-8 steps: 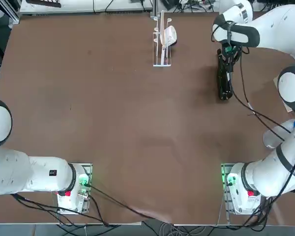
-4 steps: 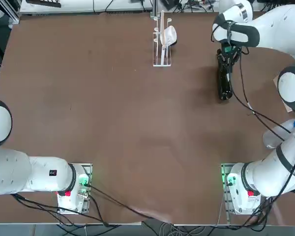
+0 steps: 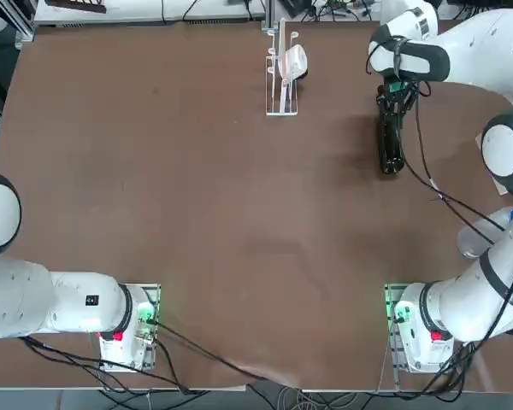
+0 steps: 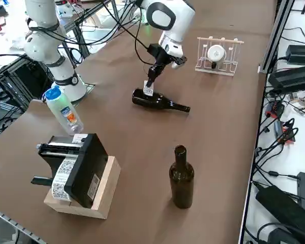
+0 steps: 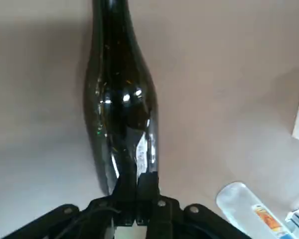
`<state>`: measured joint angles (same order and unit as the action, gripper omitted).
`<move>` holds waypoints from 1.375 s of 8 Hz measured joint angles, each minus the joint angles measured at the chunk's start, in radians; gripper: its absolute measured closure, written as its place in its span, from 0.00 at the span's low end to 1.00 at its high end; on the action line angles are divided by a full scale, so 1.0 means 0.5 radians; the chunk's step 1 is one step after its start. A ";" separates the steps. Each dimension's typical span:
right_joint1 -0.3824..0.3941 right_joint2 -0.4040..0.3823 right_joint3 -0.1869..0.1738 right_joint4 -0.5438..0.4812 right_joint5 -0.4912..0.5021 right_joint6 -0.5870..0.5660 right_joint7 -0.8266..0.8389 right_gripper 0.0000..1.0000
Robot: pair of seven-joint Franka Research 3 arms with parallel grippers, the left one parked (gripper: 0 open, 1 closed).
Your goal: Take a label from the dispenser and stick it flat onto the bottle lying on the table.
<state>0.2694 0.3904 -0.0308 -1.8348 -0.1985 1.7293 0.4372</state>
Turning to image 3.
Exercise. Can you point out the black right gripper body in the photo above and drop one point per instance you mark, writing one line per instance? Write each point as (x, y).
(395, 87)

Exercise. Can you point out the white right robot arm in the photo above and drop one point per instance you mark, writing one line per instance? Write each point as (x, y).
(487, 42)

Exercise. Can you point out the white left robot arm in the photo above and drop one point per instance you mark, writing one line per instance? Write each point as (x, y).
(81, 307)

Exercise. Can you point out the dark glass bottle sloped shoulders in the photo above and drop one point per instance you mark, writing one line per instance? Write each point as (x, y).
(391, 149)

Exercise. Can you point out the clear plastic bottle blue cap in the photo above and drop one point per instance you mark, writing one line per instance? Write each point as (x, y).
(474, 239)

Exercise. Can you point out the white cup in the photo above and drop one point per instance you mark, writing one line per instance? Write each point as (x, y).
(297, 62)

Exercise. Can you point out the clear acrylic cup rack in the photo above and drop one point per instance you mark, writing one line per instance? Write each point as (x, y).
(280, 112)

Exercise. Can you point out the black power adapter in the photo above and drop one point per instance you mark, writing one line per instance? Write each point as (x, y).
(293, 5)

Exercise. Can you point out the dark slotted rack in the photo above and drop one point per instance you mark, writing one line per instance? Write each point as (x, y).
(74, 5)

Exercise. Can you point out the aluminium frame post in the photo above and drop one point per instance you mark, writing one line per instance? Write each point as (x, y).
(267, 15)

